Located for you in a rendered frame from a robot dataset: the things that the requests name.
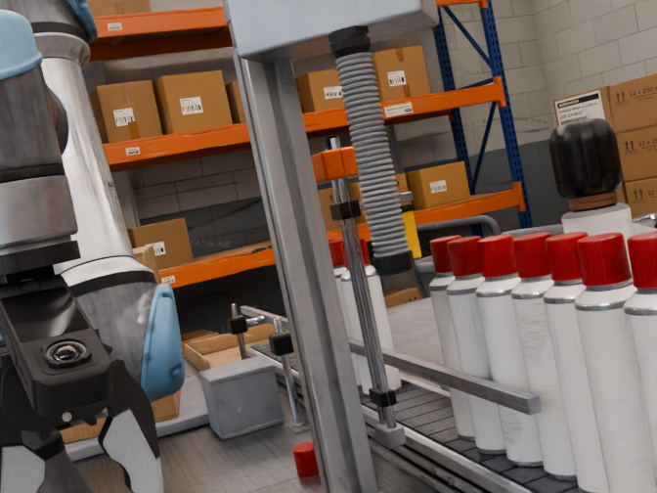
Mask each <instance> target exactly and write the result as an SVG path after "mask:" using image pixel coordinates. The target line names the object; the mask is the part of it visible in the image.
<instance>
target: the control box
mask: <svg viewBox="0 0 657 493"><path fill-rule="evenodd" d="M228 5H229V10H230V15H231V19H232V24H233V29H234V34H235V38H236V43H237V47H238V52H239V56H240V57H241V59H245V60H249V61H253V62H256V63H263V64H265V65H266V64H272V63H273V62H274V61H280V60H287V59H291V62H292V63H295V62H299V61H303V60H307V59H311V58H315V57H318V56H321V55H325V54H329V53H331V48H330V44H332V42H329V35H330V34H331V33H332V32H334V31H335V30H338V29H341V28H345V27H349V26H354V25H367V26H368V29H369V33H367V37H369V38H370V41H371V43H373V42H376V41H380V40H384V39H388V38H392V37H396V36H400V35H403V34H407V33H411V32H415V31H419V30H423V29H427V28H430V27H434V26H436V25H437V24H439V16H438V11H437V5H436V0H228Z"/></svg>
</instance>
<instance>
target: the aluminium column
mask: <svg viewBox="0 0 657 493"><path fill-rule="evenodd" d="M232 53H233V58H234V63H235V68H236V72H237V77H238V82H239V87H240V91H241V99H242V104H243V109H244V114H245V119H246V123H247V128H248V133H249V138H250V143H251V148H252V151H253V156H254V161H255V166H256V171H257V176H258V180H259V185H260V190H261V195H262V200H263V203H264V208H265V213H266V218H267V223H268V228H269V232H270V237H271V242H272V247H273V252H274V256H275V260H276V265H277V270H278V275H279V280H280V285H281V289H282V294H283V299H284V304H285V312H286V317H287V321H288V326H289V331H290V336H291V340H292V345H293V350H294V355H295V360H296V365H297V369H298V374H299V378H300V383H301V388H302V393H303V397H304V402H305V407H306V412H307V417H308V421H309V426H310V430H311V435H312V440H313V445H314V449H315V454H316V459H317V464H318V469H319V474H320V478H321V483H322V487H323V492H324V493H379V492H378V488H377V483H376V478H375V473H374V468H373V463H372V454H371V449H370V444H369V440H368V435H367V430H366V425H365V420H364V416H363V411H362V406H361V401H360V396H359V391H358V386H357V382H356V377H355V372H354V367H353V362H352V357H351V352H350V347H349V343H348V338H347V334H346V329H345V324H344V319H343V314H342V309H341V304H340V299H339V294H338V289H337V284H336V279H335V275H334V271H333V266H332V261H331V256H330V251H329V242H328V237H327V232H326V227H325V222H324V217H323V213H322V208H321V203H320V199H319V194H318V189H317V184H316V179H315V174H314V169H313V164H312V160H311V155H310V150H309V145H308V140H307V135H306V130H305V126H304V121H303V116H302V111H301V107H300V102H299V97H298V92H297V87H296V82H295V77H294V72H293V67H292V62H291V59H287V60H280V61H274V62H273V63H272V64H266V65H265V64H263V63H256V62H253V61H249V60H245V59H241V57H240V56H239V52H238V48H236V49H235V50H234V51H233V52H232Z"/></svg>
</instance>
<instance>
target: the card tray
mask: <svg viewBox="0 0 657 493"><path fill-rule="evenodd" d="M275 333H276V332H275V328H274V325H273V324H270V323H268V324H263V325H259V326H255V327H251V328H248V331H247V332H246V333H243V338H244V343H245V348H250V346H251V345H255V344H259V343H263V342H267V341H269V336H270V335H273V334H275ZM184 345H185V349H186V354H187V359H188V361H189V362H190V363H192V364H193V365H194V366H195V367H196V368H198V369H199V370H200V371H203V370H207V369H210V368H214V367H218V366H222V365H226V364H230V363H234V362H237V361H240V360H241V353H240V348H239V344H238V339H237V335H232V334H231V333H227V334H223V335H220V336H213V337H209V338H205V339H201V340H197V341H193V342H189V343H185V344H184Z"/></svg>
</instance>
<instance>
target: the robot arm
mask: <svg viewBox="0 0 657 493"><path fill-rule="evenodd" d="M98 36H99V33H98V29H97V27H96V24H95V21H94V19H93V16H92V13H91V11H90V8H89V6H88V4H87V1H86V0H0V493H95V492H94V491H93V490H92V488H91V487H90V485H89V484H88V483H87V481H86V480H85V478H84V477H83V476H82V474H81V473H80V471H79V470H78V469H77V467H76V466H75V464H74V463H73V462H72V460H71V459H70V457H69V456H68V454H67V452H66V448H65V444H64V441H63V437H62V434H61V430H64V429H67V428H70V427H73V426H78V425H82V424H85V423H86V424H88V425H89V426H95V425H96V424H97V419H100V418H103V417H105V419H106V420H105V423H104V425H103V427H102V430H101V432H100V434H99V436H98V442H99V444H100V446H101V447H102V449H103V450H104V452H105V453H106V455H107V456H108V457H110V458H111V459H112V460H113V461H115V462H116V463H118V464H120V466H121V467H122V469H123V472H124V480H125V484H126V486H127V487H128V488H129V489H130V490H131V491H132V492H133V493H164V490H163V479H162V471H161V464H160V458H159V457H160V452H159V446H158V439H157V433H156V427H155V421H154V415H153V408H152V405H151V402H153V401H155V400H158V399H161V398H163V397H166V396H169V395H172V394H174V393H176V392H177V391H178V390H180V388H181V387H182V386H183V384H184V381H185V363H184V355H183V347H182V340H181V334H180V328H179V321H178V315H177V310H176V304H175V298H174V293H173V290H172V287H171V286H170V285H167V284H166V285H165V284H159V285H158V284H157V283H156V279H155V276H154V272H153V270H152V269H150V268H148V267H146V266H144V265H142V264H140V263H138V262H137V261H136V259H135V256H134V252H133V249H132V246H131V243H130V239H129V236H128V232H127V229H126V225H125V222H124V218H123V215H122V211H121V207H120V204H119V200H118V197H117V193H116V190H115V187H114V184H113V180H112V177H111V173H110V167H109V164H108V160H107V157H106V153H105V150H104V146H103V143H102V139H101V135H100V132H99V128H98V125H97V121H96V118H95V115H94V112H93V108H92V105H91V101H90V98H89V94H88V91H87V87H86V84H85V80H84V77H83V73H82V70H83V68H84V67H85V66H86V65H87V63H88V61H89V60H90V55H91V52H90V48H89V44H88V43H92V42H93V40H96V39H97V38H98Z"/></svg>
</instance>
